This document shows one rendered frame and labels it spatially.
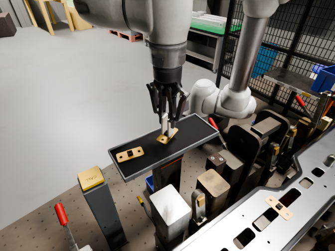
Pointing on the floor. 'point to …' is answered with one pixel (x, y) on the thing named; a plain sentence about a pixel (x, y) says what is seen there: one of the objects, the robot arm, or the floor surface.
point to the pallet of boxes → (128, 35)
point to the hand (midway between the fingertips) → (167, 125)
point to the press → (6, 25)
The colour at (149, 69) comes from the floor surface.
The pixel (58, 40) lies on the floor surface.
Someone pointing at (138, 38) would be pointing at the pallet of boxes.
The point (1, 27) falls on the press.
